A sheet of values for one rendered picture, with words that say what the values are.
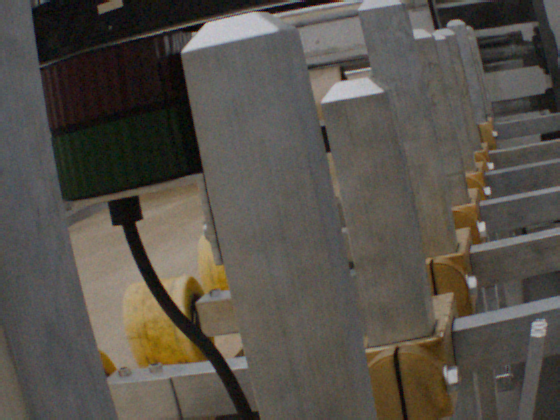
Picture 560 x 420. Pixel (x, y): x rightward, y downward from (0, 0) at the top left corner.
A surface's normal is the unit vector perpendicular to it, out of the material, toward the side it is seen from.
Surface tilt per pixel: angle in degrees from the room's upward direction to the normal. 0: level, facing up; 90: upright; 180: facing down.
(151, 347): 104
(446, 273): 90
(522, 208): 90
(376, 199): 90
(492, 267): 90
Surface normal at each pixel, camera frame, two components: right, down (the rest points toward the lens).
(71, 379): 0.96, -0.18
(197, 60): -0.18, 0.15
